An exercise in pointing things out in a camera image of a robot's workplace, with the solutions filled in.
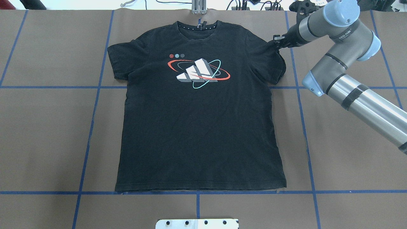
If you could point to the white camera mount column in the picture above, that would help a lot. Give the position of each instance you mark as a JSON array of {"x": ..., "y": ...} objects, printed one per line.
[{"x": 197, "y": 224}]

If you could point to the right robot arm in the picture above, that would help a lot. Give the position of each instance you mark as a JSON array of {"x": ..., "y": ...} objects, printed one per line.
[{"x": 353, "y": 41}]

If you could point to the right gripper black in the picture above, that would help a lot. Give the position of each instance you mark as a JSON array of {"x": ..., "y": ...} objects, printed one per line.
[{"x": 291, "y": 34}]

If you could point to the black graphic t-shirt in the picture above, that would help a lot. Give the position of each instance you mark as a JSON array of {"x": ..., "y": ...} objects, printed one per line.
[{"x": 198, "y": 110}]

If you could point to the aluminium frame post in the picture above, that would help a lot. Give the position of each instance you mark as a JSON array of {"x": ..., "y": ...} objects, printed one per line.
[{"x": 199, "y": 7}]

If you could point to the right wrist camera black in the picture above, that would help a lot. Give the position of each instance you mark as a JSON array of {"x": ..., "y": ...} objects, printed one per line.
[{"x": 304, "y": 7}]

